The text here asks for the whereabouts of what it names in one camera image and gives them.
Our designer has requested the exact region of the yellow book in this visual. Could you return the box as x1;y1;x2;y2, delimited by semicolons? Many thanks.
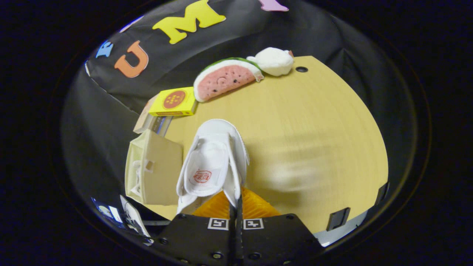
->
148;87;198;117

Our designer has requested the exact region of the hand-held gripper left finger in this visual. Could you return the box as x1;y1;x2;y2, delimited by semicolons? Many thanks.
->
150;191;237;265

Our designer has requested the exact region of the blue book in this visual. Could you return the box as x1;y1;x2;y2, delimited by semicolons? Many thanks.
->
150;115;174;137

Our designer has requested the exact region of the white plush toy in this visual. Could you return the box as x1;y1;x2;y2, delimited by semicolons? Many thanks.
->
246;47;295;77

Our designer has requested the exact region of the black table edge bracket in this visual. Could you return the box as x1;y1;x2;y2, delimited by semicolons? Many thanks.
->
376;181;390;206
327;207;351;232

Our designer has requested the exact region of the white shoe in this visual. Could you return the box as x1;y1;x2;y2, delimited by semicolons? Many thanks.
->
176;119;250;215
130;160;145;197

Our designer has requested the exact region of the white paper card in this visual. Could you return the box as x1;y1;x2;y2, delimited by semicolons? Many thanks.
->
120;195;153;239

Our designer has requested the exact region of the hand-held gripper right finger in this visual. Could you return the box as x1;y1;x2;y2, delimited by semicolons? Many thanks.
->
236;187;322;265

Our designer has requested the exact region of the watermelon slice plush toy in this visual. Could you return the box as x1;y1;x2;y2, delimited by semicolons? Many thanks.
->
193;57;264;103

